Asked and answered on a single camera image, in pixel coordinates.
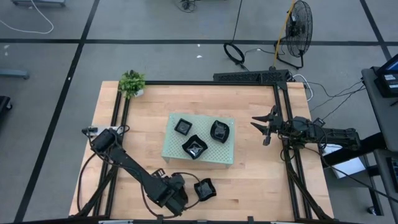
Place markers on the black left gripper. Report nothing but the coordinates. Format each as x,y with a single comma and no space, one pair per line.
174,196

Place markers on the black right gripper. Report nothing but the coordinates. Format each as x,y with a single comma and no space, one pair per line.
277,127

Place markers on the black wavy mini plate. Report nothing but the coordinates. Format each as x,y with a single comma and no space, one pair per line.
195,146
205,189

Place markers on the black oval mini plate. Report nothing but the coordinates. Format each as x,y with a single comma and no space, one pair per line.
219,131

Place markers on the black square mini plate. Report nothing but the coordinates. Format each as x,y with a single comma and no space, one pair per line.
183,127

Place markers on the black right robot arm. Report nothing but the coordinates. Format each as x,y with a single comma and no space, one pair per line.
335,137

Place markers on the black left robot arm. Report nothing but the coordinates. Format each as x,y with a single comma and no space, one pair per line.
130,161

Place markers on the black perforated metal box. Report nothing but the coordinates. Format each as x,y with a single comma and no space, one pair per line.
248,76

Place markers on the mint green perforated riser shelf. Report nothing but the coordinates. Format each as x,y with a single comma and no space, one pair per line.
217,152

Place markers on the white box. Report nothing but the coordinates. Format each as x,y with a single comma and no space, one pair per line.
345,163

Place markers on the black floor fan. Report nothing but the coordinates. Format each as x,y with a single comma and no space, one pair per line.
299,29

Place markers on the grey side desk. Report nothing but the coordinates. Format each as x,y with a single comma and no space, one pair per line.
379,118

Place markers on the green potted plant white pot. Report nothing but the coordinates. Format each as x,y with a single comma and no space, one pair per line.
132,82

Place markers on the black laptop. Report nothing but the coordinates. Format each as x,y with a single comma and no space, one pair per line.
388,77

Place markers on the grey furniture base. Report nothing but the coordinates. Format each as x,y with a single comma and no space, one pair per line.
12,74
38,2

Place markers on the black aluminium frame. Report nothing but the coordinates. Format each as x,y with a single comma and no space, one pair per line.
202,83

